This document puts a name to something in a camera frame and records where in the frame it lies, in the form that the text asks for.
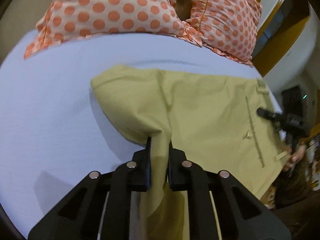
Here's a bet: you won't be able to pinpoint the white bed sheet mattress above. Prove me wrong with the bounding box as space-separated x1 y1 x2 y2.
1 31 262 239

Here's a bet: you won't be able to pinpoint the right human hand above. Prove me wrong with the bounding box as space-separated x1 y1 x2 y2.
282 144 306 172

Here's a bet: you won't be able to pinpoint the right polka dot pillow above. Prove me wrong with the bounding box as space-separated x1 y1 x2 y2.
187 0 262 66

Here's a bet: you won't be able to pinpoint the wooden framed window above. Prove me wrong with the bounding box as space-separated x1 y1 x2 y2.
252 0 311 76

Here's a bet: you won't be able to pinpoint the polka dot pillow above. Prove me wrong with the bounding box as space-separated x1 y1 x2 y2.
24 0 202 59
187 0 262 66

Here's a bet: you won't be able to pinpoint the left polka dot pillow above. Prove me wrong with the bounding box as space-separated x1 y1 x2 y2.
24 0 202 59

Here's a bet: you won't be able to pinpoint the khaki pants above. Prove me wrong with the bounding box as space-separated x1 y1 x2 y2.
91 66 287 239

